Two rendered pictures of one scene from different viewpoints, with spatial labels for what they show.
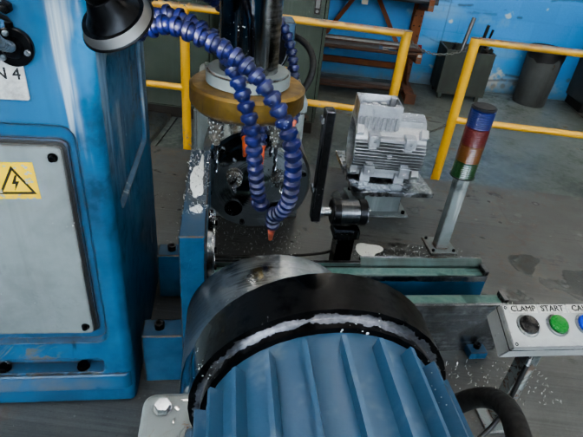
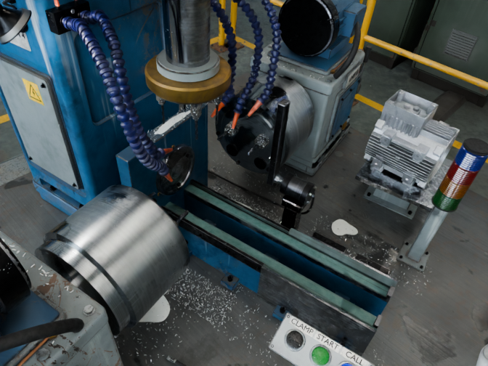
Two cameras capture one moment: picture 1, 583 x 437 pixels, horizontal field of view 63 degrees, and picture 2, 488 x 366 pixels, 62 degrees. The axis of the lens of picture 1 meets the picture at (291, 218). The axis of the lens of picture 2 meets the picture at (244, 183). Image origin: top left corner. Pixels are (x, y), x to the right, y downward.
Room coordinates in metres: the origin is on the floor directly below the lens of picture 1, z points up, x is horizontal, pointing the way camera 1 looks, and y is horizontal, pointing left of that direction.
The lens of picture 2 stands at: (0.22, -0.51, 1.75)
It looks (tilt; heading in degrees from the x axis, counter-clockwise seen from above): 43 degrees down; 40
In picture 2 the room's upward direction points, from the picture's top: 5 degrees clockwise
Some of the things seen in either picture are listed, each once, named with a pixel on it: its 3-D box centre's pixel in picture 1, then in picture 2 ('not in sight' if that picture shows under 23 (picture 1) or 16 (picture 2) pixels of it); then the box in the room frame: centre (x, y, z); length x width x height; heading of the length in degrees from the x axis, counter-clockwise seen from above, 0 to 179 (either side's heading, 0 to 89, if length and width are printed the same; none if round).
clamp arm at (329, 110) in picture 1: (322, 167); (278, 145); (0.90, -0.05, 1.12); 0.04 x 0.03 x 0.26; 100
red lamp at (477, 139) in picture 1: (474, 135); (463, 170); (1.13, -0.43, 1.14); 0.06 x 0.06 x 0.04
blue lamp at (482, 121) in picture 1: (481, 118); (471, 155); (1.13, -0.43, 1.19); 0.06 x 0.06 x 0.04
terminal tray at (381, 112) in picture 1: (376, 112); (407, 113); (1.31, -0.21, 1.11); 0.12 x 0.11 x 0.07; 93
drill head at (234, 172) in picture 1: (253, 159); (269, 118); (1.07, 0.11, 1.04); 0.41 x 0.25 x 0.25; 10
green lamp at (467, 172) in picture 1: (464, 167); (447, 197); (1.13, -0.43, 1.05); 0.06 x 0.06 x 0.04
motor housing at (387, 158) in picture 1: (384, 144); (409, 144); (1.31, -0.25, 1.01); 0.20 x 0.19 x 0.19; 93
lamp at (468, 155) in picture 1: (469, 152); (455, 184); (1.13, -0.43, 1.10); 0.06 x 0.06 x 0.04
